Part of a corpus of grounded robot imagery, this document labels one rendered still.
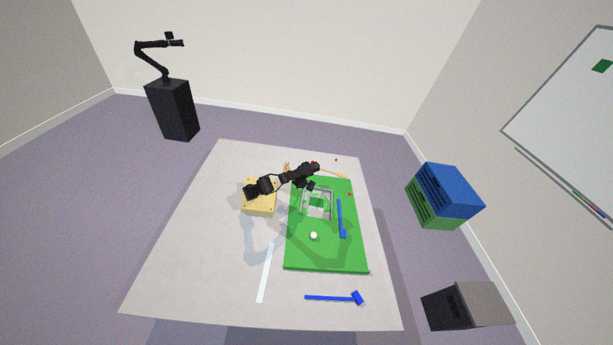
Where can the green flat mat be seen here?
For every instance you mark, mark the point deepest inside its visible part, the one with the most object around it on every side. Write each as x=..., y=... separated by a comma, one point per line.
x=327, y=250

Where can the white flat bar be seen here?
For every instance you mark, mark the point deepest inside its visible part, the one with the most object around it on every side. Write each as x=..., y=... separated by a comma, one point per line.
x=265, y=273

